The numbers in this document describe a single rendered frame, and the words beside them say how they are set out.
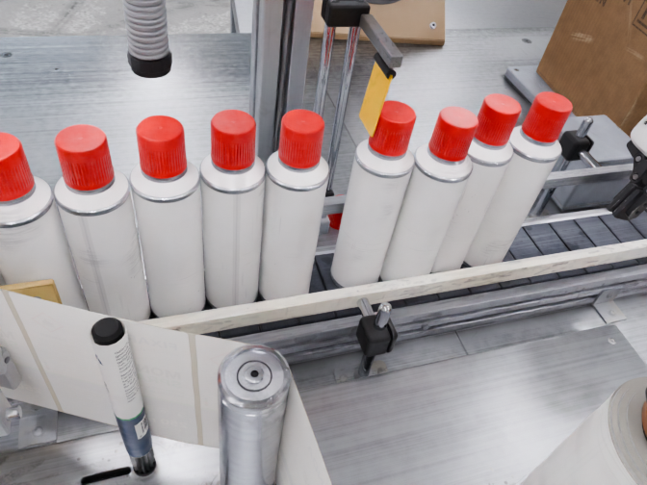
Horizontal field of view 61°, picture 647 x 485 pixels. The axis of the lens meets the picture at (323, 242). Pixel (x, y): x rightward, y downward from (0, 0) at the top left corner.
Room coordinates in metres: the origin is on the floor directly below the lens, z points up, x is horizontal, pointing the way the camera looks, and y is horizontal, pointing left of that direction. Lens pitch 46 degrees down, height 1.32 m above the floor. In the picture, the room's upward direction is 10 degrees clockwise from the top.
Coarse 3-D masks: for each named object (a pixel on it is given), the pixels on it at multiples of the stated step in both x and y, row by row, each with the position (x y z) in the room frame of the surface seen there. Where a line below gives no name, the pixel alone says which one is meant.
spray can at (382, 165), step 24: (384, 120) 0.37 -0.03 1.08; (408, 120) 0.38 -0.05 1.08; (360, 144) 0.39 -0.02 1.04; (384, 144) 0.37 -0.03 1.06; (408, 144) 0.39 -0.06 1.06; (360, 168) 0.37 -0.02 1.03; (384, 168) 0.36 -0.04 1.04; (408, 168) 0.37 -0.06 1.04; (360, 192) 0.37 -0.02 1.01; (384, 192) 0.36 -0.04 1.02; (360, 216) 0.36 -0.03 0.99; (384, 216) 0.36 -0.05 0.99; (360, 240) 0.36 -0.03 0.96; (384, 240) 0.37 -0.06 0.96; (336, 264) 0.37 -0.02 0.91; (360, 264) 0.36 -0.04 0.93
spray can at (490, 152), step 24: (504, 96) 0.44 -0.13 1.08; (480, 120) 0.42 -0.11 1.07; (504, 120) 0.41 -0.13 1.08; (480, 144) 0.42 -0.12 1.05; (504, 144) 0.42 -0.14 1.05; (480, 168) 0.40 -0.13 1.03; (504, 168) 0.41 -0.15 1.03; (480, 192) 0.40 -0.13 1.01; (456, 216) 0.41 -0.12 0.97; (480, 216) 0.41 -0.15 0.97; (456, 240) 0.40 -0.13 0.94; (456, 264) 0.41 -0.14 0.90
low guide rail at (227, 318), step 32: (544, 256) 0.43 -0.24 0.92; (576, 256) 0.44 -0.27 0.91; (608, 256) 0.46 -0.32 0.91; (640, 256) 0.48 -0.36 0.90; (352, 288) 0.34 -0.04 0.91; (384, 288) 0.35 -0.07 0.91; (416, 288) 0.36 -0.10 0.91; (448, 288) 0.37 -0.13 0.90; (160, 320) 0.26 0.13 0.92; (192, 320) 0.27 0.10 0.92; (224, 320) 0.28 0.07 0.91; (256, 320) 0.29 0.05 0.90
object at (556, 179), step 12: (588, 168) 0.54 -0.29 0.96; (600, 168) 0.54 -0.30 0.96; (612, 168) 0.55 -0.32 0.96; (624, 168) 0.55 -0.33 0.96; (552, 180) 0.51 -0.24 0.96; (564, 180) 0.52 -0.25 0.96; (576, 180) 0.52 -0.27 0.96; (588, 180) 0.53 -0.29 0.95; (600, 180) 0.54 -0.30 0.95; (612, 180) 0.55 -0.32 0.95; (324, 204) 0.40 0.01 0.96; (336, 204) 0.40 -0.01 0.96
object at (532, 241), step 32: (544, 224) 0.53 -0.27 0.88; (576, 224) 0.54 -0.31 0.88; (608, 224) 0.55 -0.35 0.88; (640, 224) 0.56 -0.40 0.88; (320, 256) 0.41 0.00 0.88; (512, 256) 0.46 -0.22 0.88; (320, 288) 0.36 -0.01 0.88; (480, 288) 0.40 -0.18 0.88; (288, 320) 0.31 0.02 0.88; (320, 320) 0.32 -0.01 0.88
